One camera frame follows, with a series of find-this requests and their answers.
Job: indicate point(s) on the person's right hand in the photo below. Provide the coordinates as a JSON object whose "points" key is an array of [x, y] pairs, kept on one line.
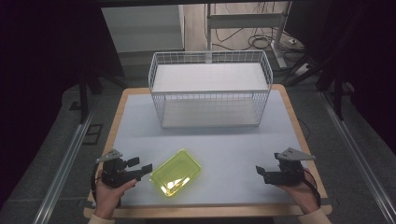
{"points": [[300, 194]]}

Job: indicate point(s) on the person's left hand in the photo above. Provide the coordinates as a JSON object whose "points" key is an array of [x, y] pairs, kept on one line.
{"points": [[109, 196]]}

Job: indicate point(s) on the aluminium floor rail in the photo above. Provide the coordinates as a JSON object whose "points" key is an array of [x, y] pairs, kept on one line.
{"points": [[358, 155], [63, 169]]}

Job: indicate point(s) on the grey metal stand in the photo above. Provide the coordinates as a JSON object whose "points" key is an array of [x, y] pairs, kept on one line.
{"points": [[246, 25]]}

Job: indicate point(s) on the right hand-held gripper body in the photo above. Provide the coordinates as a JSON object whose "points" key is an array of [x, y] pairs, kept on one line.
{"points": [[288, 170]]}

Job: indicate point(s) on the white cabinet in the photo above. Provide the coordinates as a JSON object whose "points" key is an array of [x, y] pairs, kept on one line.
{"points": [[143, 28]]}

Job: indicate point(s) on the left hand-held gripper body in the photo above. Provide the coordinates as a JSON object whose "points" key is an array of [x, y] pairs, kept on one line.
{"points": [[114, 174]]}

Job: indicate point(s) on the yellow-green plastic tray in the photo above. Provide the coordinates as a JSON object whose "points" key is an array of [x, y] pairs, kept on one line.
{"points": [[175, 173]]}

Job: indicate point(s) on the black tripod stand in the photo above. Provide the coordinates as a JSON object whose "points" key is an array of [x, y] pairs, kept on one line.
{"points": [[88, 90]]}

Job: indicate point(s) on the white power strip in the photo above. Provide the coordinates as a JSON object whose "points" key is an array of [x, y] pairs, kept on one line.
{"points": [[302, 69]]}

